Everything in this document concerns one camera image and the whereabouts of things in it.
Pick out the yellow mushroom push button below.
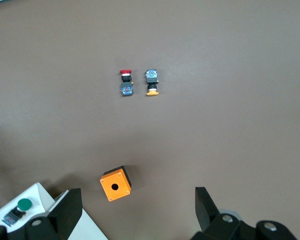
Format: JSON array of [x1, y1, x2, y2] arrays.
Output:
[[144, 69, 161, 97]]

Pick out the white plastic drawer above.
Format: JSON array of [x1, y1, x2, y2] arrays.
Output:
[[0, 182, 109, 240]]

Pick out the red mushroom push button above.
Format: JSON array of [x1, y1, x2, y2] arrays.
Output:
[[118, 68, 135, 98]]

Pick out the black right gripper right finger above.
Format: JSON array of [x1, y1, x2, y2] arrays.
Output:
[[195, 186, 222, 236]]

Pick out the green mushroom push button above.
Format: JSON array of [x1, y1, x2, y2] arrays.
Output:
[[1, 197, 34, 227]]

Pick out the orange box with hole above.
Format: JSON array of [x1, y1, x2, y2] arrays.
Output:
[[99, 165, 133, 203]]

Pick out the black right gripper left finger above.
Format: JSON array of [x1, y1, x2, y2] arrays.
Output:
[[47, 188, 84, 240]]

